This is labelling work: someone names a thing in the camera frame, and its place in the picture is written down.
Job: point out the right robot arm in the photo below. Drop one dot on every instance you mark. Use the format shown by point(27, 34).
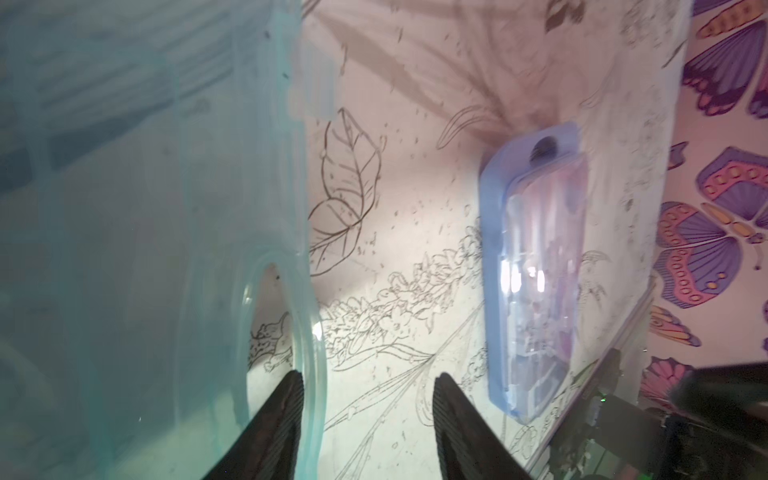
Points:
point(711, 424)

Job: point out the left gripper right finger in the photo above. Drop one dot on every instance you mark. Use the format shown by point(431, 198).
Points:
point(467, 448)

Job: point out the blue plastic geometry case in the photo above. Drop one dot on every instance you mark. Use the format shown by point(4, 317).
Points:
point(532, 205)

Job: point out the green transparent ruler set pouch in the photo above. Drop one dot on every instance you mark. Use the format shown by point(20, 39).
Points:
point(155, 284)

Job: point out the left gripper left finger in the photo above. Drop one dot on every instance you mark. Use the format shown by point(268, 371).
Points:
point(267, 449)

